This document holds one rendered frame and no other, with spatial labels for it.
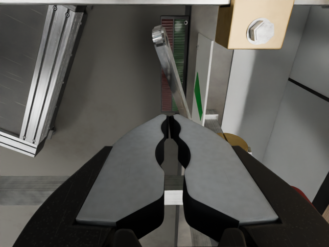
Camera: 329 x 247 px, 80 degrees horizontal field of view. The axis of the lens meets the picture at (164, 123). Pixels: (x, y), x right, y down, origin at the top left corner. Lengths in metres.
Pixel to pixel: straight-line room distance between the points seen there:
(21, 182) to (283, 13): 0.37
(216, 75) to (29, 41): 0.79
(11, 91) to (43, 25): 0.35
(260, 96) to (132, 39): 0.73
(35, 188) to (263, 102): 0.48
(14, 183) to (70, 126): 1.00
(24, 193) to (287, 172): 0.50
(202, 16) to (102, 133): 1.05
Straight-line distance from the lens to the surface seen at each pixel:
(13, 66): 1.07
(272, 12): 0.21
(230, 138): 0.27
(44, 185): 0.34
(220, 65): 0.38
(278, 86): 0.53
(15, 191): 0.35
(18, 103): 1.13
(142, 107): 1.16
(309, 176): 0.48
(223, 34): 0.21
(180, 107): 0.15
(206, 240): 0.50
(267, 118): 0.55
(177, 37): 0.35
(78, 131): 1.34
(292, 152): 0.52
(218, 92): 0.39
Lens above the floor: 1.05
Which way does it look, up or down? 61 degrees down
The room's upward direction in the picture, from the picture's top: 179 degrees clockwise
